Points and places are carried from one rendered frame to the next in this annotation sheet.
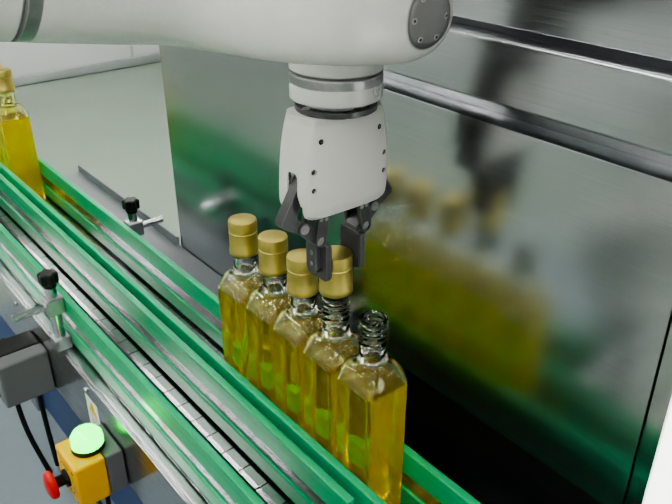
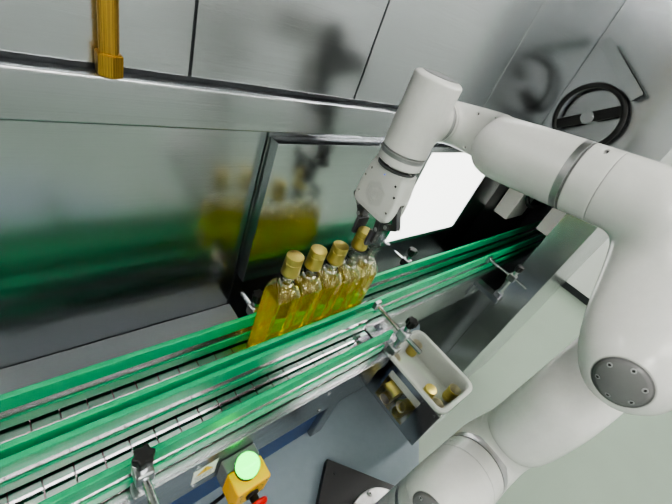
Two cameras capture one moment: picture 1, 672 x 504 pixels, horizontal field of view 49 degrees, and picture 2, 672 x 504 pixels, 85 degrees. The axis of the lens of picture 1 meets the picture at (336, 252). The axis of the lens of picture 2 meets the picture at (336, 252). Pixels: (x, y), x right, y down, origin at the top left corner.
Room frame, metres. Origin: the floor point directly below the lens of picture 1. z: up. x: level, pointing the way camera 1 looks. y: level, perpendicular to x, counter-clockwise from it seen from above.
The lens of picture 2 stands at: (0.85, 0.64, 1.74)
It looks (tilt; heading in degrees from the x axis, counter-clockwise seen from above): 35 degrees down; 256
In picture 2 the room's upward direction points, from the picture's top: 24 degrees clockwise
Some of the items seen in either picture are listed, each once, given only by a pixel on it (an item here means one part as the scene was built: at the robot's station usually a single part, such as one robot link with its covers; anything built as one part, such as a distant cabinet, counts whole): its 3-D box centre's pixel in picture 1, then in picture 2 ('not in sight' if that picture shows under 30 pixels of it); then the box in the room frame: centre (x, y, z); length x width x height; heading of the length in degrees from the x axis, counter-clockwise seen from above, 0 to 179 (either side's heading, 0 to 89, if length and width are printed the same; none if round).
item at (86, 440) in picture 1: (86, 438); (247, 464); (0.77, 0.34, 1.01); 0.04 x 0.04 x 0.03
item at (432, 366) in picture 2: not in sight; (422, 375); (0.32, 0.02, 0.97); 0.22 x 0.17 x 0.09; 129
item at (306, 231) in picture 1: (309, 249); (378, 234); (0.63, 0.03, 1.37); 0.03 x 0.03 x 0.07; 38
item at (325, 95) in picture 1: (337, 84); (400, 156); (0.65, 0.00, 1.53); 0.09 x 0.08 x 0.03; 128
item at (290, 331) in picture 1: (305, 384); (315, 302); (0.70, 0.04, 1.16); 0.06 x 0.06 x 0.21; 39
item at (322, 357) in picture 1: (335, 409); (334, 296); (0.65, 0.00, 1.16); 0.06 x 0.06 x 0.21; 38
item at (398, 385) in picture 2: not in sight; (408, 377); (0.34, 0.00, 0.92); 0.27 x 0.17 x 0.15; 129
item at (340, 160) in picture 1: (336, 150); (387, 186); (0.65, 0.00, 1.47); 0.10 x 0.07 x 0.11; 128
